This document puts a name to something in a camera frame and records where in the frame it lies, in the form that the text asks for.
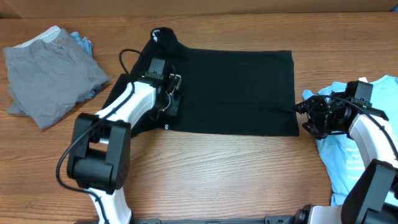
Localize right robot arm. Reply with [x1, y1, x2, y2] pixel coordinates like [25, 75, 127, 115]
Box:
[286, 81, 397, 224]

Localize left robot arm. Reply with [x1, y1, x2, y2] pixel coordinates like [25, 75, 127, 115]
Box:
[56, 58, 182, 223]

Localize light blue t-shirt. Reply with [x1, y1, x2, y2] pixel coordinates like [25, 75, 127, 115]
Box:
[316, 75, 397, 206]

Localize black t-shirt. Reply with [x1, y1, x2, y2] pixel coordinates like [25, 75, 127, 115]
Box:
[106, 27, 299, 136]

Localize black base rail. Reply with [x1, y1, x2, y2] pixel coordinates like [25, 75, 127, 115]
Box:
[133, 215, 295, 224]

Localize folded blue garment under shorts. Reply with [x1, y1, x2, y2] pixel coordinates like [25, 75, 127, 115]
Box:
[71, 31, 104, 100]

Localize folded grey shorts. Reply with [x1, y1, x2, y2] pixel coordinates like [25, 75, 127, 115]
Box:
[3, 26, 110, 129]

